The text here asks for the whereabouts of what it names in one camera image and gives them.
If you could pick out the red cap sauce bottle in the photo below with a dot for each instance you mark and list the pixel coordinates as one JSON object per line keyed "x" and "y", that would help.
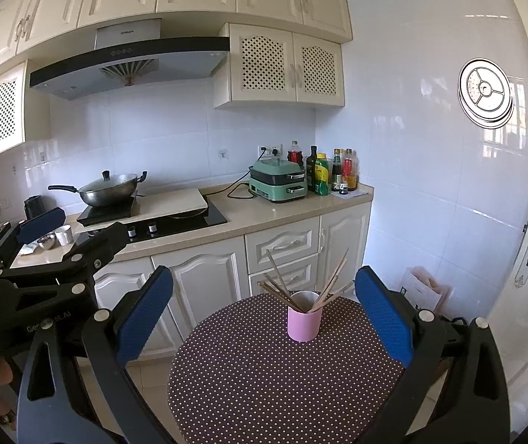
{"x": 347, "y": 166}

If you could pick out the glass wok lid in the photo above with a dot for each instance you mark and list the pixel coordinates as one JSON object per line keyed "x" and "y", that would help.
{"x": 106, "y": 182}

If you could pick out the black induction cooker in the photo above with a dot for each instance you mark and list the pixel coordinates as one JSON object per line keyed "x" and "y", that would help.
{"x": 106, "y": 215}

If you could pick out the small steel bowl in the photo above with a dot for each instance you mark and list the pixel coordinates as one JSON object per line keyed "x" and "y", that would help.
{"x": 46, "y": 242}

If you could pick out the steel wok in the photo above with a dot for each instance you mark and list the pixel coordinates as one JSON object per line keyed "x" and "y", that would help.
{"x": 106, "y": 196}

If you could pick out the dark green oil bottle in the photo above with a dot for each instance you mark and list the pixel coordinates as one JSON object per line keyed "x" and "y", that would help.
{"x": 312, "y": 169}

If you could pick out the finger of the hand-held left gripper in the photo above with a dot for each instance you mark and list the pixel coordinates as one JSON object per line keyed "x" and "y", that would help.
{"x": 102, "y": 245}
{"x": 42, "y": 224}

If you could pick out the white paper sheet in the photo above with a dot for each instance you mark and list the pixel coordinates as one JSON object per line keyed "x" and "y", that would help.
{"x": 356, "y": 193}

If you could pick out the white mug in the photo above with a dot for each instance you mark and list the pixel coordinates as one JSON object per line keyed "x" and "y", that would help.
{"x": 64, "y": 236}

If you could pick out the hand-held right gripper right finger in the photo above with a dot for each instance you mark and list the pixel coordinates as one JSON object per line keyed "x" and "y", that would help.
{"x": 381, "y": 314}

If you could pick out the black kettle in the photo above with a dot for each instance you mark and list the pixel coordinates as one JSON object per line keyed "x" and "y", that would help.
{"x": 34, "y": 208}

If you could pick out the white printed bag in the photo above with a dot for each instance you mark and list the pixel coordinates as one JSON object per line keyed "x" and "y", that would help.
{"x": 423, "y": 289}

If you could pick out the amber liquid bottle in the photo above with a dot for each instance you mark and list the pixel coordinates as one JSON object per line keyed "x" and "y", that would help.
{"x": 356, "y": 173}

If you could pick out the green electric cooker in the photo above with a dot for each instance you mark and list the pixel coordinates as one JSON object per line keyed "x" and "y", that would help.
{"x": 275, "y": 185}

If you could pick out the small dark bottle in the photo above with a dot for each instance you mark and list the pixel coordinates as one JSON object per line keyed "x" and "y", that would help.
{"x": 342, "y": 189}

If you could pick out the cream lattice door cabinet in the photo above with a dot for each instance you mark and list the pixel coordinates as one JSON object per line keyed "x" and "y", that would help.
{"x": 2, "y": 115}
{"x": 264, "y": 62}

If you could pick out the grey range hood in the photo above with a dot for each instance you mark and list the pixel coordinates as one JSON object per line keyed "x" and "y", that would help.
{"x": 129, "y": 62}

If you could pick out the yellow green squeeze bottle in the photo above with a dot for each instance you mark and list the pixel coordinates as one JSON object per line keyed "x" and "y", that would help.
{"x": 322, "y": 175}

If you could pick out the bunch of wooden chopsticks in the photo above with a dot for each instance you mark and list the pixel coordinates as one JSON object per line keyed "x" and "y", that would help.
{"x": 291, "y": 297}

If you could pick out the black glass gas cooktop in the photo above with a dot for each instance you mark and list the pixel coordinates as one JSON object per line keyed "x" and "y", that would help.
{"x": 190, "y": 222}

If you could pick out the polka dot tablecloth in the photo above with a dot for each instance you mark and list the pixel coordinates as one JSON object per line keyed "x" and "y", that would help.
{"x": 254, "y": 379}

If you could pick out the cream base cabinets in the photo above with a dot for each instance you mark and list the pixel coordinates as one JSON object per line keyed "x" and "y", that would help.
{"x": 203, "y": 277}

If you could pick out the white stone board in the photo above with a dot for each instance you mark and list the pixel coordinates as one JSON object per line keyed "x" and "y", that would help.
{"x": 171, "y": 203}

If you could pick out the beige kitchen countertop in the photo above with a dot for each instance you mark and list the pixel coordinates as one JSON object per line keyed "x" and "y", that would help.
{"x": 254, "y": 215}

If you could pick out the dark soy sauce bottle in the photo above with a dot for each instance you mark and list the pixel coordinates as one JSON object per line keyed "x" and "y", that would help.
{"x": 336, "y": 169}

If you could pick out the red label drink bottle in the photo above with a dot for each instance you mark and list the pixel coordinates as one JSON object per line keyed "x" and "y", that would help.
{"x": 295, "y": 153}

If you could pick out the pink cup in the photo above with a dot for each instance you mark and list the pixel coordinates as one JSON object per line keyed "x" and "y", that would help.
{"x": 304, "y": 323}

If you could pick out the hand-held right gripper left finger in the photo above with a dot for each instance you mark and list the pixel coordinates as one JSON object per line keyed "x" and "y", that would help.
{"x": 146, "y": 314}

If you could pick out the white wall outlet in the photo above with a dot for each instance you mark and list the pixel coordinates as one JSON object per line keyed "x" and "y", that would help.
{"x": 273, "y": 150}
{"x": 3, "y": 204}

